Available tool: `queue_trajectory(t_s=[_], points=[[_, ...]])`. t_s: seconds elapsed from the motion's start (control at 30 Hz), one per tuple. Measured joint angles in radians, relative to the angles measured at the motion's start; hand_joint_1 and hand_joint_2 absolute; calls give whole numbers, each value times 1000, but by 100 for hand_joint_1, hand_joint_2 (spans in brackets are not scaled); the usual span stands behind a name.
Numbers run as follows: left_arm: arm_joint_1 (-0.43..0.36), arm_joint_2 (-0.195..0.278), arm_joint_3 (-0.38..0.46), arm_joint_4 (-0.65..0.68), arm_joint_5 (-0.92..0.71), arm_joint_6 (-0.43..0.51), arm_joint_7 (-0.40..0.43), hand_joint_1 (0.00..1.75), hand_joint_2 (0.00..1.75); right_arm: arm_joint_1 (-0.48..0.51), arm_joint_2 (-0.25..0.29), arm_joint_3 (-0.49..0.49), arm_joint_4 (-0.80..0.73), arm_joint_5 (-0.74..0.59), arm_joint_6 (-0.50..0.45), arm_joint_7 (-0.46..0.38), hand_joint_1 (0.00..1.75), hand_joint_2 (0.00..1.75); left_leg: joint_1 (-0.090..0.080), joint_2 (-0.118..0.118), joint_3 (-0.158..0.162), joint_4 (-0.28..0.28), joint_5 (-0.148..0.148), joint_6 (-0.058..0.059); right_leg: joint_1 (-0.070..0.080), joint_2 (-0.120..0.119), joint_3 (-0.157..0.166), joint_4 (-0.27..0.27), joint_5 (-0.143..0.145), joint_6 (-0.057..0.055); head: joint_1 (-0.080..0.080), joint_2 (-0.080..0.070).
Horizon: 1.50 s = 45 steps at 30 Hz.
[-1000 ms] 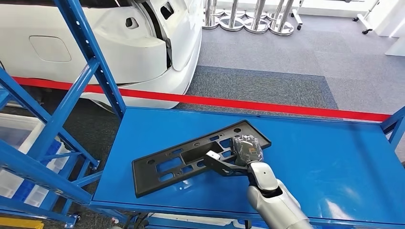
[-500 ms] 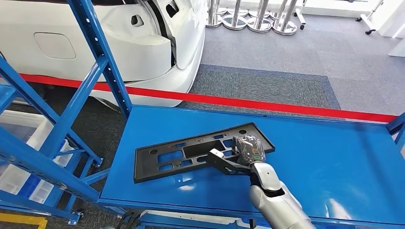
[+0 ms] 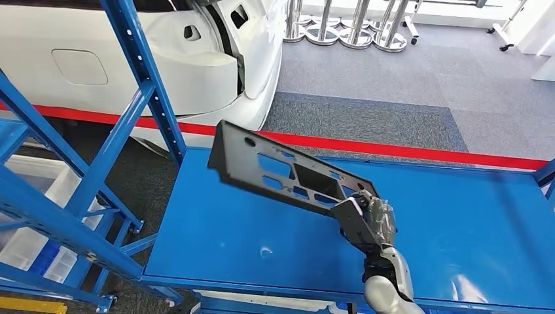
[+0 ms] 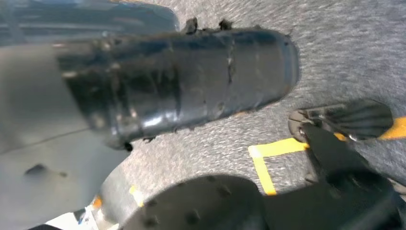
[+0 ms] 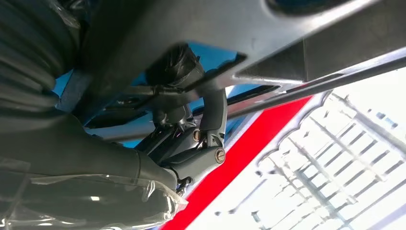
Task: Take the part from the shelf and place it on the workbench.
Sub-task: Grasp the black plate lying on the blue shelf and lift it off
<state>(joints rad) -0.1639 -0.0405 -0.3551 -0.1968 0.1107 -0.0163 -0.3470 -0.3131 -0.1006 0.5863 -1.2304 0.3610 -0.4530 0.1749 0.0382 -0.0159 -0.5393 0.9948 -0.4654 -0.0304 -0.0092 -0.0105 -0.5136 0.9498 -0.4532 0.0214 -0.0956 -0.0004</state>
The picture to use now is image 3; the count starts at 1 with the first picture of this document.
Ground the red barrier belt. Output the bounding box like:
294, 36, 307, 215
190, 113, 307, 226
0, 101, 549, 171

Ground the black plastic plate bracket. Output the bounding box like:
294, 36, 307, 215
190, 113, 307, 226
207, 120, 382, 218

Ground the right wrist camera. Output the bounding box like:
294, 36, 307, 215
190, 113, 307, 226
331, 197, 384, 256

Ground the blue metal shelf rack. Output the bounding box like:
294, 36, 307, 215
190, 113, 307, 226
0, 69, 157, 314
0, 0, 555, 314

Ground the white car body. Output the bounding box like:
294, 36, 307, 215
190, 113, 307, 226
0, 0, 285, 150

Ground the white leg with caster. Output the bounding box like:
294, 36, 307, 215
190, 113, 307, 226
403, 0, 421, 46

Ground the chrome stanchion post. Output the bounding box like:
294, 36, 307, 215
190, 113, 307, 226
372, 0, 408, 53
283, 0, 313, 43
304, 0, 341, 46
338, 0, 374, 50

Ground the blue plastic crate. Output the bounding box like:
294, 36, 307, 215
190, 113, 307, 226
27, 240, 62, 276

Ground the white cabinet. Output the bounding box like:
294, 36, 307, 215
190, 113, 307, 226
516, 0, 555, 82

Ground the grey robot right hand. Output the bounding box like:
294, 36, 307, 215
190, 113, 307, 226
353, 192, 397, 256

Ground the white wheeled stand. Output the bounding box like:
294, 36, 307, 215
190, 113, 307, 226
486, 0, 530, 52

